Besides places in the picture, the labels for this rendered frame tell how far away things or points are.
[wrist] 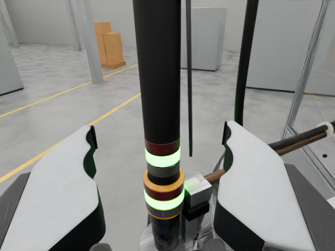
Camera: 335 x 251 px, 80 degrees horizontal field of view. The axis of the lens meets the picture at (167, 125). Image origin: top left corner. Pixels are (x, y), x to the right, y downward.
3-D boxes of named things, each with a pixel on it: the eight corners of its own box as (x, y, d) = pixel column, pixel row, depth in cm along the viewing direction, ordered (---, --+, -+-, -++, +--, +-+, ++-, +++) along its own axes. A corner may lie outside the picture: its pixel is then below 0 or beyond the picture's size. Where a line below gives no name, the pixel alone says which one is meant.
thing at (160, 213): (172, 183, 26) (172, 175, 25) (191, 208, 22) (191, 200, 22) (140, 195, 24) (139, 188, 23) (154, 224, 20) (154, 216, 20)
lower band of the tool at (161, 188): (172, 185, 26) (172, 156, 24) (190, 210, 22) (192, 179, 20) (140, 197, 24) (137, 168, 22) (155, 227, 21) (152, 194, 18)
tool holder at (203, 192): (187, 210, 32) (189, 161, 27) (216, 250, 26) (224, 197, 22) (133, 235, 29) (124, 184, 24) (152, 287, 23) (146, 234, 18)
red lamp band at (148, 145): (170, 133, 21) (169, 122, 21) (186, 149, 19) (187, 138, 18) (140, 141, 20) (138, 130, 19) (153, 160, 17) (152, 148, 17)
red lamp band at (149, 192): (172, 167, 24) (172, 159, 24) (192, 191, 21) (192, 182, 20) (138, 179, 23) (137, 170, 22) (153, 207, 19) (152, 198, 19)
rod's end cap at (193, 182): (193, 185, 26) (193, 173, 25) (202, 196, 24) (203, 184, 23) (179, 190, 25) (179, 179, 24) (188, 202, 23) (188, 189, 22)
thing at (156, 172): (170, 153, 23) (170, 144, 22) (186, 171, 20) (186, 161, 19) (142, 162, 21) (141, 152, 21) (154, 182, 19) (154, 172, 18)
